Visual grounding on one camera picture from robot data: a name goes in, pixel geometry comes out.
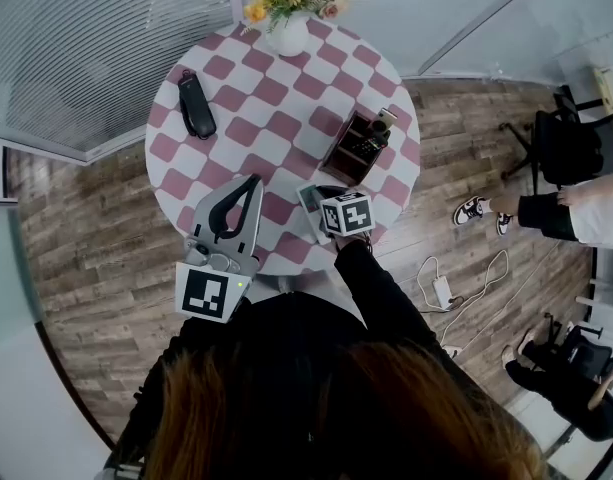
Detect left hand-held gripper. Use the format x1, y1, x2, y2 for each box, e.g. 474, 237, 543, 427
174, 173, 265, 325

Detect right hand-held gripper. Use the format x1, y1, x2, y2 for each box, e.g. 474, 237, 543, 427
318, 190, 377, 239

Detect white remote control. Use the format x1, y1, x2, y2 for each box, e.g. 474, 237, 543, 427
295, 183, 337, 246

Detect dark brown organizer box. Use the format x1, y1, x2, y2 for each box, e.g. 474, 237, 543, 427
319, 110, 391, 187

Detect person's left forearm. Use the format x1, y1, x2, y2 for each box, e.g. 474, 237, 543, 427
165, 297, 252, 369

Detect person's right forearm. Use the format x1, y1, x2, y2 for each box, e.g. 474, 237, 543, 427
332, 233, 442, 349

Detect black remote control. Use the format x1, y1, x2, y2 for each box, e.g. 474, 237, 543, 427
178, 69, 218, 141

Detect person's torso in black top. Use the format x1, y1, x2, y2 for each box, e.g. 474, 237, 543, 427
110, 287, 487, 480

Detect white power strip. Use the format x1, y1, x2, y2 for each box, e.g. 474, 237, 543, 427
432, 275, 454, 310

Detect round checkered table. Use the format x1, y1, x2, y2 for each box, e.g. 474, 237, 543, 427
144, 16, 421, 275

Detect white vase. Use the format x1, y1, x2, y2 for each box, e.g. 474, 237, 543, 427
264, 11, 310, 58

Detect white slatted window blinds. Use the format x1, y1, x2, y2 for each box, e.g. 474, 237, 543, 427
0, 0, 237, 164

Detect light wooden side table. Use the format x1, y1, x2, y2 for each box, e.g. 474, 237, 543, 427
592, 65, 613, 117

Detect white cable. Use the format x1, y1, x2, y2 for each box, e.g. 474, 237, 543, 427
416, 255, 455, 316
438, 248, 511, 350

